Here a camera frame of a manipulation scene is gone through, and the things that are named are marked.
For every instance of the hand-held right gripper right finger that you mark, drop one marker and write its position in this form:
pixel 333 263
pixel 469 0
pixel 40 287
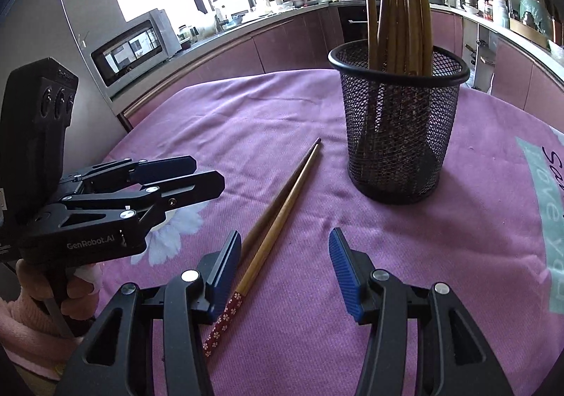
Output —
pixel 343 272

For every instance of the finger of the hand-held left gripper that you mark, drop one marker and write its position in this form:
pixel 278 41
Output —
pixel 194 189
pixel 167 167

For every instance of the cardboard box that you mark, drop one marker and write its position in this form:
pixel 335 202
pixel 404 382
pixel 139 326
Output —
pixel 526 30

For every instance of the bunch of wooden chopsticks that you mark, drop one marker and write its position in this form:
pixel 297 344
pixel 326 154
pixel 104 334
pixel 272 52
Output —
pixel 403 25

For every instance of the dark brown wooden chopstick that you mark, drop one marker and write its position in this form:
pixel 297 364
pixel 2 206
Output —
pixel 273 202

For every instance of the person's left hand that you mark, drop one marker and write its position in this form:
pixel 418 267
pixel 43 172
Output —
pixel 81 294

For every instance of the black mesh utensil holder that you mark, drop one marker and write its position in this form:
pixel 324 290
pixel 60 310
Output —
pixel 396 149

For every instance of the white kitchen countertop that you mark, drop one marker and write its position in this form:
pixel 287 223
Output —
pixel 502 29

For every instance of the silver microwave oven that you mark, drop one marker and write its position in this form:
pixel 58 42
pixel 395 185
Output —
pixel 132 47

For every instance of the pink floral blanket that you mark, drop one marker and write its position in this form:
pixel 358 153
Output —
pixel 286 114

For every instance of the light floral-end wooden chopstick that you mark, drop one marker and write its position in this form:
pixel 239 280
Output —
pixel 268 237

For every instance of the pink kitchen base cabinets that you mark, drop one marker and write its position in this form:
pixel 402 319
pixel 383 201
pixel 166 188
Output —
pixel 282 43

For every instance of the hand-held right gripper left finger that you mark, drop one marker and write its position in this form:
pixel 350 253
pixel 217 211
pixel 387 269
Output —
pixel 227 272

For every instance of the teal bag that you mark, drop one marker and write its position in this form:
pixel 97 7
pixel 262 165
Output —
pixel 533 10

